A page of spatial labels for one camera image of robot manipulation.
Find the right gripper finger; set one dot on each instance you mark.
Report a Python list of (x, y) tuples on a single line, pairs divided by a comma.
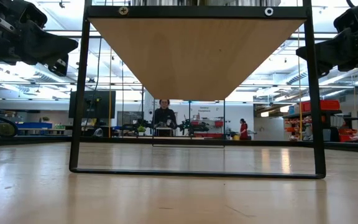
[(326, 53)]

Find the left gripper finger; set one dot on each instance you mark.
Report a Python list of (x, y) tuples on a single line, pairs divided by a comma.
[(51, 45)]

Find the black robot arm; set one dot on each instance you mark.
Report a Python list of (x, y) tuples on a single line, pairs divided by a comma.
[(194, 127), (132, 127)]

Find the black storage rack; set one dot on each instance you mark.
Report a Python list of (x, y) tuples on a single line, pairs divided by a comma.
[(309, 114)]

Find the blue bench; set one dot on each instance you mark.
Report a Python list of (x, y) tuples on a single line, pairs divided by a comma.
[(34, 125)]

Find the red crate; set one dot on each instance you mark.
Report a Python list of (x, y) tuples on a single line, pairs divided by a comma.
[(346, 137)]

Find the person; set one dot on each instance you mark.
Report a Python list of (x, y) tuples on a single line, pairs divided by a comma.
[(244, 129), (165, 116)]

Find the small potted green plant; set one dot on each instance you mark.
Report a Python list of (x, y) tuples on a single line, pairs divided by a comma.
[(141, 129)]

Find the red parts bins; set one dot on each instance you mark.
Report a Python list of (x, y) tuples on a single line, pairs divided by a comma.
[(218, 124)]

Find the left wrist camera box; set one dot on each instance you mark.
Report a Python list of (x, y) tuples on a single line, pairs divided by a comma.
[(31, 14)]

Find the black wall monitor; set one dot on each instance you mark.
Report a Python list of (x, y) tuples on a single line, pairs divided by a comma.
[(106, 104)]

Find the black aluminium table frame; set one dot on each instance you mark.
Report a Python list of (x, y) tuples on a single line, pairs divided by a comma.
[(253, 143)]

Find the wooden shelf riser black frame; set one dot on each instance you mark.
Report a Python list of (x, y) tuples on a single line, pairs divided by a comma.
[(194, 56)]

